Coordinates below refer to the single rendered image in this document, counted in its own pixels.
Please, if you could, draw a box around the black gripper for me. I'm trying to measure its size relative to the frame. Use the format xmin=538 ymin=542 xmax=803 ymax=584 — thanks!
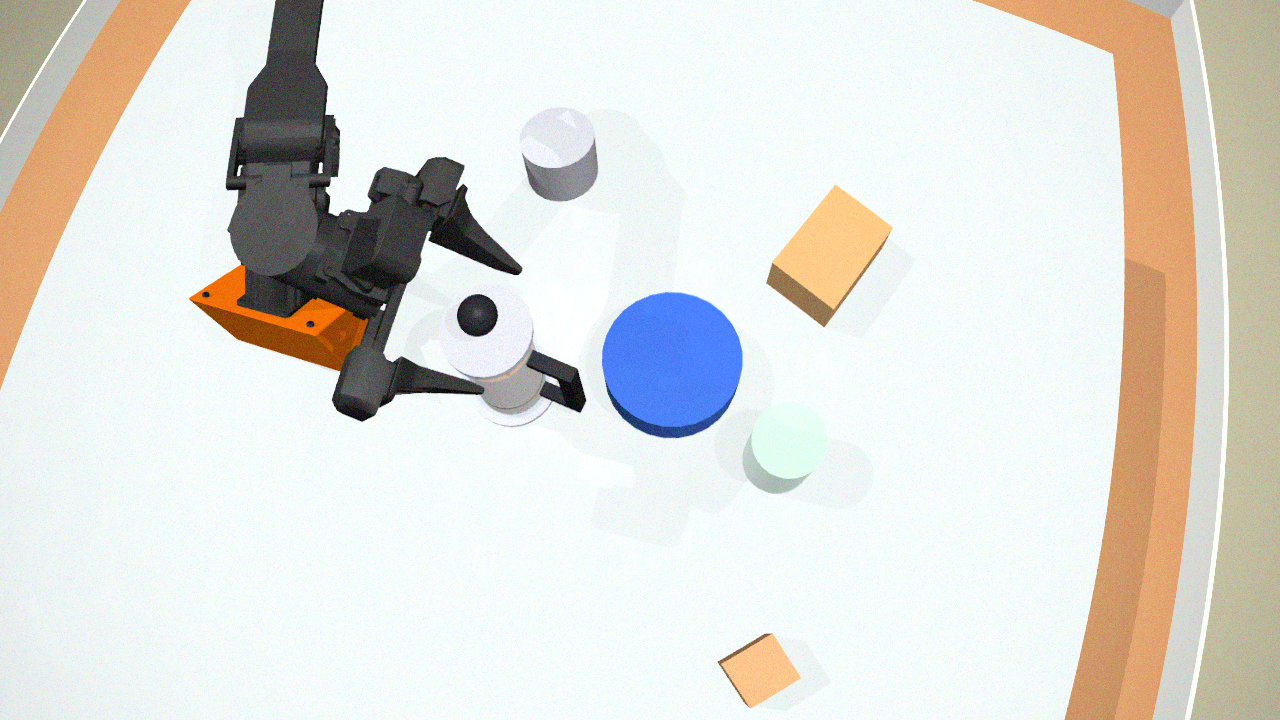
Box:
xmin=294 ymin=158 xmax=524 ymax=421

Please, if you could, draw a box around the grey cylinder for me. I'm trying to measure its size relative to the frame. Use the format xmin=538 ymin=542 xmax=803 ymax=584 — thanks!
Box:
xmin=518 ymin=108 xmax=599 ymax=202

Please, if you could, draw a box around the french press with black knob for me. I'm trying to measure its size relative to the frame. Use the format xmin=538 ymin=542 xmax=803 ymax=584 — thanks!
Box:
xmin=439 ymin=284 xmax=586 ymax=428

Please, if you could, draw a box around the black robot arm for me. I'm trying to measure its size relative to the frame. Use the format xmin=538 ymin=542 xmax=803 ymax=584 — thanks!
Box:
xmin=225 ymin=0 xmax=435 ymax=319

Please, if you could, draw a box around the blue cylinder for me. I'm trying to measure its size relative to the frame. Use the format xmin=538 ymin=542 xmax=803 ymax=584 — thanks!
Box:
xmin=602 ymin=292 xmax=742 ymax=438

